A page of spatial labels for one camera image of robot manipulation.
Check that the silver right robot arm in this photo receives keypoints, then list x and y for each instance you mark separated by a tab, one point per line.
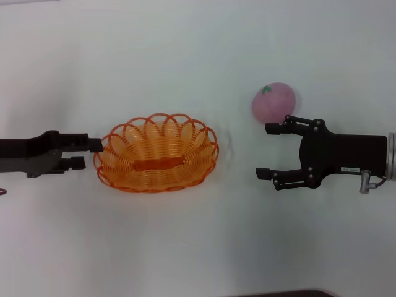
392	154

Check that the dark robot torso edge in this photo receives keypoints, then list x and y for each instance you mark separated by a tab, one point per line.
287	294

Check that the pink toy peach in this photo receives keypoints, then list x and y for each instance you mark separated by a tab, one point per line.
273	103

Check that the orange woven plastic basket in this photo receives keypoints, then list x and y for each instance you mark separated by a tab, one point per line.
154	154

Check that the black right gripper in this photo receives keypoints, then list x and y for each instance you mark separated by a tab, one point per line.
349	154

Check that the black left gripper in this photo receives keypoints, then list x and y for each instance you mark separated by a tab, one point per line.
28	154

